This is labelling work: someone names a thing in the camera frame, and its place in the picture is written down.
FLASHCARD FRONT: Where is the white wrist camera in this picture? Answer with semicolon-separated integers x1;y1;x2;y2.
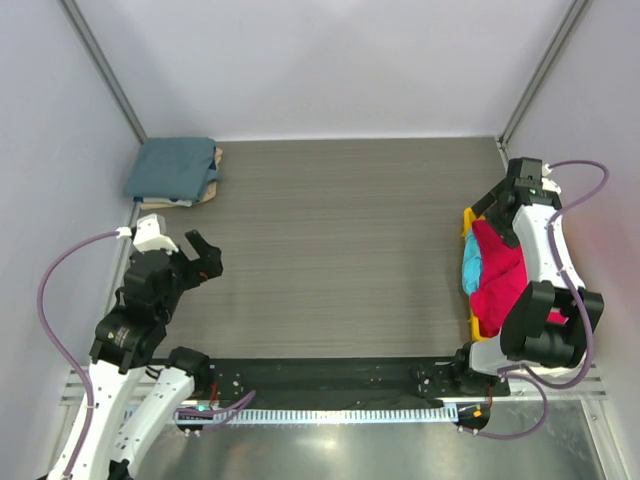
132;214;179;253
541;163;562;195

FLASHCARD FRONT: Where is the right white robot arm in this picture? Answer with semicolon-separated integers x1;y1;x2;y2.
456;157;604;390

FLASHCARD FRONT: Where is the slotted white cable duct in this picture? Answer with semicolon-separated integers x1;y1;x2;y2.
172;405;459;426

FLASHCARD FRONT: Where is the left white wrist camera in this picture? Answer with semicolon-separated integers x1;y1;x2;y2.
132;214;179;253

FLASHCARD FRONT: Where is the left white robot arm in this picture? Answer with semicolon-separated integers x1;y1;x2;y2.
47;227;223;479

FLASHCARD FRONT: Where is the aluminium rail frame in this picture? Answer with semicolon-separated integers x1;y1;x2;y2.
60;365;609;405

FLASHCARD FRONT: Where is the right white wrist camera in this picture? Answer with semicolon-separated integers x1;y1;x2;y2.
541;163;562;195

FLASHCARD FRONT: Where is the left aluminium frame post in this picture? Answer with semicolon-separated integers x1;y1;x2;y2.
59;0;147;144

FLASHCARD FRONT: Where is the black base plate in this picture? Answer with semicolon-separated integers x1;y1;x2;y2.
196;356;510;402

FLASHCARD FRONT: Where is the aluminium frame post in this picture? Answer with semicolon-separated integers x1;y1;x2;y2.
59;0;147;144
496;0;592;153

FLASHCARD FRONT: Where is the folded blue-grey t shirt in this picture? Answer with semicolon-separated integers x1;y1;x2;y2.
123;137;218;202

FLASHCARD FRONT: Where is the right aluminium frame post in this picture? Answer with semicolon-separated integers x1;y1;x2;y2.
496;0;592;153

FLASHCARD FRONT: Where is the yellow plastic bin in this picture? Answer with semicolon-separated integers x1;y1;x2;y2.
461;207;499;342

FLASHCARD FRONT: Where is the red t shirt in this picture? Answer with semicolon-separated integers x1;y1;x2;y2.
468;218;569;339

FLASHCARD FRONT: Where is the light blue t shirt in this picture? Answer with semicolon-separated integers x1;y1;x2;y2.
462;230;483;296

